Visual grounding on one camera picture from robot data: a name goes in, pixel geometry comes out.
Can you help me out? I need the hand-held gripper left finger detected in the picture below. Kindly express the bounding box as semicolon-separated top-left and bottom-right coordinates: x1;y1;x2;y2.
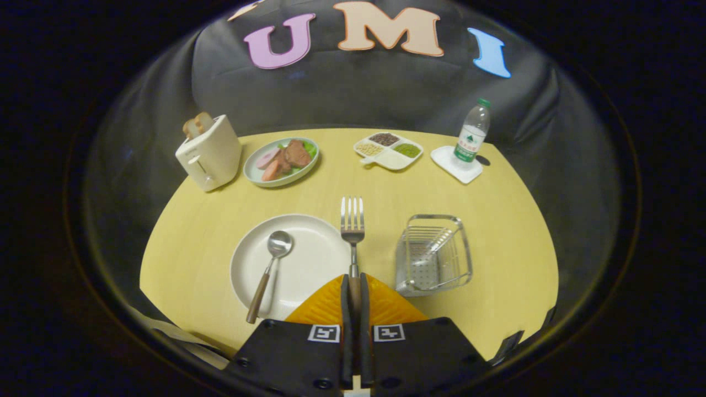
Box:
223;274;354;397

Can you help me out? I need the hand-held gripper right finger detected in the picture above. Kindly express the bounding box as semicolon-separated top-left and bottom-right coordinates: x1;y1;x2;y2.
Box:
360;273;491;397

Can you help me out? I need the wooden-handled metal fork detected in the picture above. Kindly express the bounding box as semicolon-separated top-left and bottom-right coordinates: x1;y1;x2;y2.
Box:
340;196;366;331

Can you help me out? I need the large white plate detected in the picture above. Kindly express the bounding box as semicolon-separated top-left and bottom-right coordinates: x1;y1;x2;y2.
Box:
230;214;354;322

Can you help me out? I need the pale green plate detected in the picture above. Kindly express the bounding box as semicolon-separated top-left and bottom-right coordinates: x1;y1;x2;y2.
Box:
243;137;320;189

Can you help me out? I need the square white coaster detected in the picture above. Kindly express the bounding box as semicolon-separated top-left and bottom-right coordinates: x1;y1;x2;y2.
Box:
430;146;484;185

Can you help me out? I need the white divided seed dish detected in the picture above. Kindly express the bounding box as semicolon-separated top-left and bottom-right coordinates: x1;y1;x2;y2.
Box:
353;132;425;171

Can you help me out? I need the pink ham slice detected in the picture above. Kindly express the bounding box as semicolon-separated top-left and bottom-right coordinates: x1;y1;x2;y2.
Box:
255;147;282;170

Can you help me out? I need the brown meat piece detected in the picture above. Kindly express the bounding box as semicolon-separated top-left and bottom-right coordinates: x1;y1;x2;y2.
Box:
282;140;313;169

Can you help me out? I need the white toaster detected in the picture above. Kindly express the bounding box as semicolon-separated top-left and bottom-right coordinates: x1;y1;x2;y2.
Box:
175;115;243;192

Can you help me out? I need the green-capped water bottle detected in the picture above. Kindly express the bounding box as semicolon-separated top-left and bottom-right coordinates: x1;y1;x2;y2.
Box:
453;98;492;165

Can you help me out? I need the clear wire cutlery rack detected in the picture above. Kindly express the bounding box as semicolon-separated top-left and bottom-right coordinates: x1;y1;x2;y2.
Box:
395;214;474;298

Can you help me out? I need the wooden-handled metal spoon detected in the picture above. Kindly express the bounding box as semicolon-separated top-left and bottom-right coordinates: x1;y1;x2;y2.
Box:
246;230;294;325

